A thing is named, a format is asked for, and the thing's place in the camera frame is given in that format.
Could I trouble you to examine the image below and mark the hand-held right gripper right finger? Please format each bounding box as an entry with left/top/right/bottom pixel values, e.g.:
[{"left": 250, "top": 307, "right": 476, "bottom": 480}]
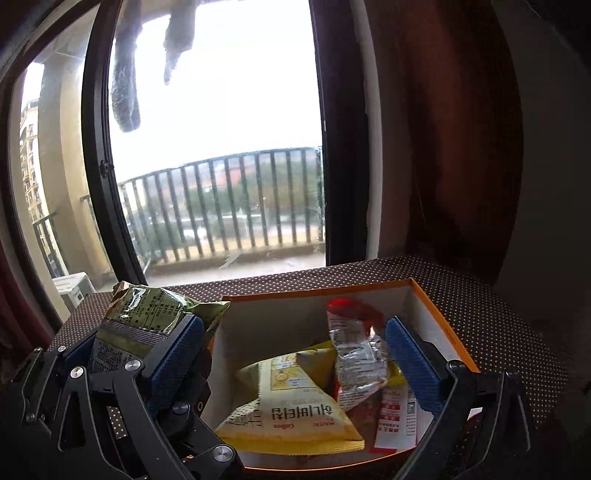
[{"left": 385, "top": 316, "right": 542, "bottom": 480}]

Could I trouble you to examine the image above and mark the black window frame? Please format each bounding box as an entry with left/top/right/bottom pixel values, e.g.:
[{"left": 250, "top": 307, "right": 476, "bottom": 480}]
[{"left": 0, "top": 0, "right": 370, "bottom": 324}]

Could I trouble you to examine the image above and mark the green snack packet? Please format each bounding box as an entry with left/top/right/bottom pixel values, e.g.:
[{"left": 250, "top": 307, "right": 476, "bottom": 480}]
[{"left": 89, "top": 281, "right": 232, "bottom": 376}]

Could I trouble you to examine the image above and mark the dark hanging cloth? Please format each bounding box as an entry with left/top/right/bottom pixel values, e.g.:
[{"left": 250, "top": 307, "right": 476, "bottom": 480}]
[{"left": 110, "top": 0, "right": 143, "bottom": 136}]

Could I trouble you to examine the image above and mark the white air conditioner unit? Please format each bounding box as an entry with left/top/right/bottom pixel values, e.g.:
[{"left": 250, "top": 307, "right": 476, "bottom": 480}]
[{"left": 52, "top": 272, "right": 98, "bottom": 315}]

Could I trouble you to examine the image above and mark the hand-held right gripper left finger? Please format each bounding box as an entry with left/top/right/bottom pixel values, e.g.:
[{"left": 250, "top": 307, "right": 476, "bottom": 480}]
[{"left": 51, "top": 316, "right": 206, "bottom": 480}]

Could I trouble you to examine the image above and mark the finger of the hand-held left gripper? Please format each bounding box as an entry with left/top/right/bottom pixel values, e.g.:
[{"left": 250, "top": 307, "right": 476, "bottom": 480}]
[
  {"left": 157, "top": 347, "right": 244, "bottom": 480},
  {"left": 13, "top": 344, "right": 96, "bottom": 445}
]

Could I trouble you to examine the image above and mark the clear red snack packet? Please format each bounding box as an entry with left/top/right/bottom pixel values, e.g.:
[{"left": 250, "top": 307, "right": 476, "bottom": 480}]
[{"left": 326, "top": 298, "right": 408, "bottom": 412}]

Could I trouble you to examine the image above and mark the grey hanging cloth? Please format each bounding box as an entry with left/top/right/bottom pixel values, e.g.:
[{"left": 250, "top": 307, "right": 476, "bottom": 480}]
[{"left": 163, "top": 0, "right": 198, "bottom": 86}]

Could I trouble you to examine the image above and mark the large yellow snack packet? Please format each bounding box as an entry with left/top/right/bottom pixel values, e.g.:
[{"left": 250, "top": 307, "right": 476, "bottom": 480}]
[{"left": 213, "top": 340, "right": 366, "bottom": 457}]

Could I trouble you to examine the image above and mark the orange cardboard box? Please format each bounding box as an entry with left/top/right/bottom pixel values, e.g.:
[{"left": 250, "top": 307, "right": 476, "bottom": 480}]
[{"left": 205, "top": 277, "right": 482, "bottom": 472}]

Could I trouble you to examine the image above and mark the beige building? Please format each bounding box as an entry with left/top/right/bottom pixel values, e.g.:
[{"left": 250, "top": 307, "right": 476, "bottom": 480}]
[{"left": 19, "top": 99, "right": 51, "bottom": 227}]

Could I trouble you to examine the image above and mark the brown polka-dot tablecloth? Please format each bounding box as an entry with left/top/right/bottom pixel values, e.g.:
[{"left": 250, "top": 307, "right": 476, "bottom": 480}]
[{"left": 46, "top": 256, "right": 568, "bottom": 480}]

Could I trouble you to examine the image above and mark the white red snack packet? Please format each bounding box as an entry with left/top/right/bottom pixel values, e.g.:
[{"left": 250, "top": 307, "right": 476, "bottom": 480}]
[{"left": 373, "top": 382, "right": 420, "bottom": 452}]

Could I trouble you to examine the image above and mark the balcony railing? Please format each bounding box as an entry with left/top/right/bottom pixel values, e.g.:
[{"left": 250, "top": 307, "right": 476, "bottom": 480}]
[{"left": 32, "top": 147, "right": 325, "bottom": 266}]

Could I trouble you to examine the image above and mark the red-brown curtain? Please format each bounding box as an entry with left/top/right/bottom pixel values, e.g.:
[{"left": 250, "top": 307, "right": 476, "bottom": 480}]
[
  {"left": 0, "top": 240, "right": 51, "bottom": 347},
  {"left": 365, "top": 0, "right": 527, "bottom": 278}
]

